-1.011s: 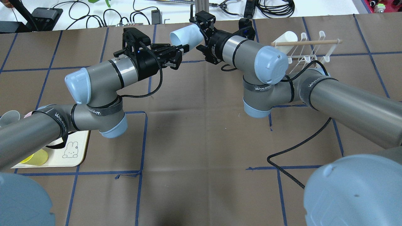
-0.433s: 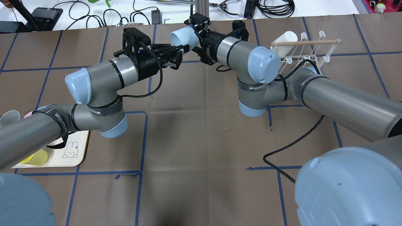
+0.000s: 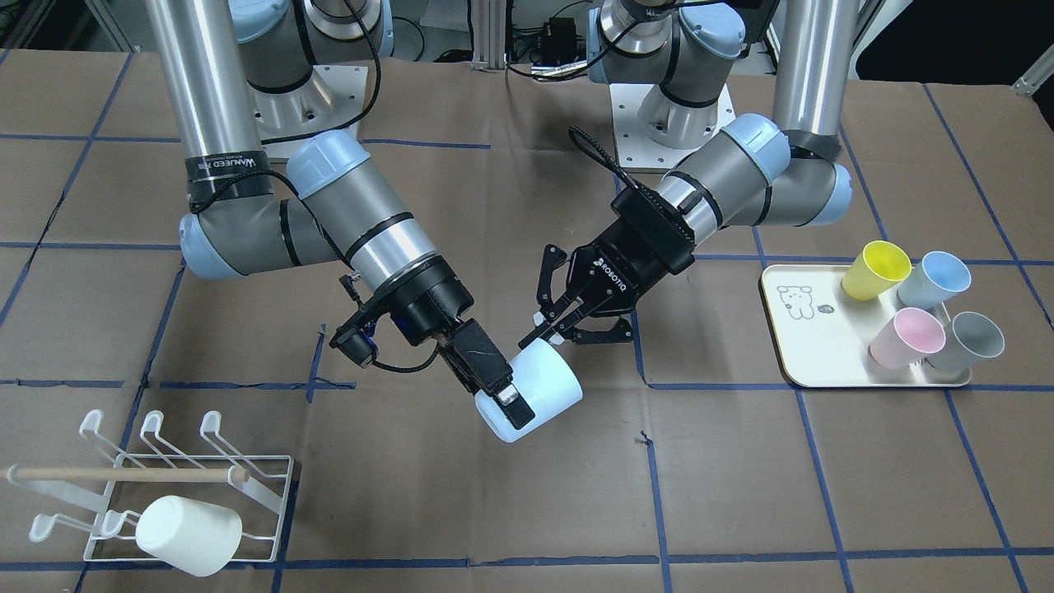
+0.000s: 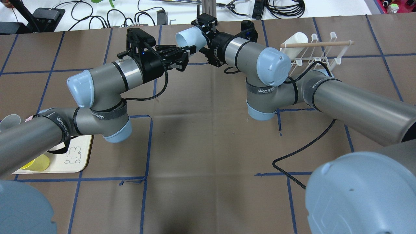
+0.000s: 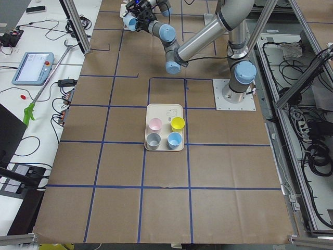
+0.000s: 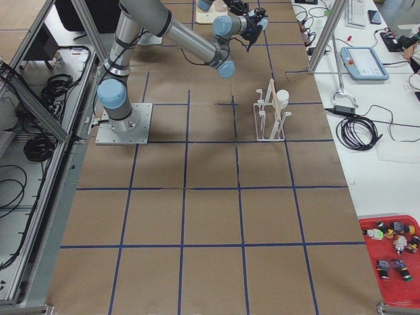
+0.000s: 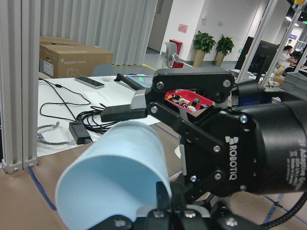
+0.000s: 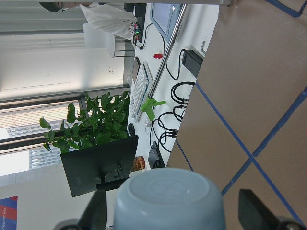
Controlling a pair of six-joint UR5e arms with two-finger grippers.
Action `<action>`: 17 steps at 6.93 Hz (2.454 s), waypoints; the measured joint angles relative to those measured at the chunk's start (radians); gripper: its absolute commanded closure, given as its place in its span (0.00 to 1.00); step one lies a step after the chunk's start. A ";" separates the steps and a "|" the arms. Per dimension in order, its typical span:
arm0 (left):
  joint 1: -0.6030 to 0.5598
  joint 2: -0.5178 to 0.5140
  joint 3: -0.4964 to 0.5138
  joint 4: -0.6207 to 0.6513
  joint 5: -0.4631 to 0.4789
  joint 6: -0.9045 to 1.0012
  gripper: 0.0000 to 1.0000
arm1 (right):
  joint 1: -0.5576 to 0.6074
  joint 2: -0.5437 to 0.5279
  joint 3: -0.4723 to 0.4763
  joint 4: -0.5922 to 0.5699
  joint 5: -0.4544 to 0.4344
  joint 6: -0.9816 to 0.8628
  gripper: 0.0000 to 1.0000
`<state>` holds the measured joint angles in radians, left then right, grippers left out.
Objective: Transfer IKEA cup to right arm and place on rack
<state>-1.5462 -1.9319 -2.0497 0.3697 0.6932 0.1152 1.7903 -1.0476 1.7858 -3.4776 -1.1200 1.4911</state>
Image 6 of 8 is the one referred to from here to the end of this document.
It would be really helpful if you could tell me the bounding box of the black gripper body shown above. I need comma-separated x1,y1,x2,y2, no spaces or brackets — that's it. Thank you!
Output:
224,0,249,15
244,16,262,45

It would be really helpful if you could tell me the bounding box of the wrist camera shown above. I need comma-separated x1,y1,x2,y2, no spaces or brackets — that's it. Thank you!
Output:
253,7,267,19

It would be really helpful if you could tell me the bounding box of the red parts tray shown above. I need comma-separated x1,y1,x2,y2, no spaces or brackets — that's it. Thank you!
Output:
359,215,419,308

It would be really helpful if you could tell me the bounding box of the beige plastic tray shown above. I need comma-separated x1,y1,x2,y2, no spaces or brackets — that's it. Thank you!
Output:
195,5,228,24

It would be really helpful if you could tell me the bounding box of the black smartphone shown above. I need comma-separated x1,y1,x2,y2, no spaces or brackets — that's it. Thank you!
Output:
367,10,382,25

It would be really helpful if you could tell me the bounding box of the white plastic cup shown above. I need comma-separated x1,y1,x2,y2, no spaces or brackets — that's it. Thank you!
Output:
276,89,289,110

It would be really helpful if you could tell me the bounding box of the white keyboard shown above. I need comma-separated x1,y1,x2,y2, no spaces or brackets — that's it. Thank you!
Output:
346,0,367,28

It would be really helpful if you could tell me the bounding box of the white wire cup rack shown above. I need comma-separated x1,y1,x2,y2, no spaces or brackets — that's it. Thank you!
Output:
253,79,291,142

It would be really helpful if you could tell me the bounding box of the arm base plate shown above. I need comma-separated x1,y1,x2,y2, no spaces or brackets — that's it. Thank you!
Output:
96,103,153,145

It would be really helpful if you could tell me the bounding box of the teach pendant tablet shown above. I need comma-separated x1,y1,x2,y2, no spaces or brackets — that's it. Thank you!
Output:
340,47,389,81

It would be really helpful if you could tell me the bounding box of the coiled black cable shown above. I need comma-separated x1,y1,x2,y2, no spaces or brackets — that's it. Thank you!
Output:
339,116,384,152

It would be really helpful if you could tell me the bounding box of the light blue cup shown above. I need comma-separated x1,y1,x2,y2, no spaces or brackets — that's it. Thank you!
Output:
257,18,268,30

